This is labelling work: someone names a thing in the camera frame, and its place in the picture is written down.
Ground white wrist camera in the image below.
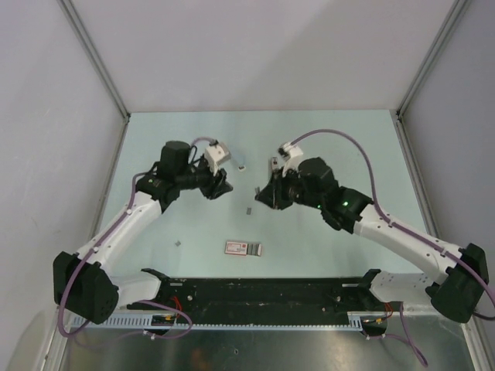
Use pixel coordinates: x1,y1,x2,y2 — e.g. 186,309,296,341
278,141,303,177
204,141,231,173

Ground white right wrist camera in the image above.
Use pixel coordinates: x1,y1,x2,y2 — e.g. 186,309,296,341
278,141,303,177

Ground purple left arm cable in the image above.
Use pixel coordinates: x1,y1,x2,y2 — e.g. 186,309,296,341
57,137,217,347

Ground red white staple box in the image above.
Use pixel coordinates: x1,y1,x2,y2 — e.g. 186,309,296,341
224,240,263,257

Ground aluminium frame rail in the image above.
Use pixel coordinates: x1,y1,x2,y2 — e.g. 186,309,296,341
56,281,476,315

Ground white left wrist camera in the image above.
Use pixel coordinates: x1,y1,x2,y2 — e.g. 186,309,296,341
204,141,231,173

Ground grey slotted cable duct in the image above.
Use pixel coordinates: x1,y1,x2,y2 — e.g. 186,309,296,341
86,311,363,332

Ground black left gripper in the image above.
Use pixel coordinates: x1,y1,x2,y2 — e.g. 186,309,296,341
176,155,233,200

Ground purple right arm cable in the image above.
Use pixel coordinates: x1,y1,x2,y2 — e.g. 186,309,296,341
288,128,495,367

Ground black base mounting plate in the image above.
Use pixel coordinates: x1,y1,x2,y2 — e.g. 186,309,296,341
126,276,404,335

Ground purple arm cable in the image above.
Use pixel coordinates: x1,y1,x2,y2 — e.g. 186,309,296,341
57,137,217,347
288,128,495,367

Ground light blue staple box sleeve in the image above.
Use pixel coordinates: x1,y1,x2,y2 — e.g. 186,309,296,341
230,156,247,172

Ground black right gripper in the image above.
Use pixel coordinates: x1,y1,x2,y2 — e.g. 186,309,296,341
255,167,323,212

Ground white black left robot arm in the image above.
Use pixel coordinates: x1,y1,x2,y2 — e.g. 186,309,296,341
53,140,233,324

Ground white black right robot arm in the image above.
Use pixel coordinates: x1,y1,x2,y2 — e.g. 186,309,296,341
255,158,489,323

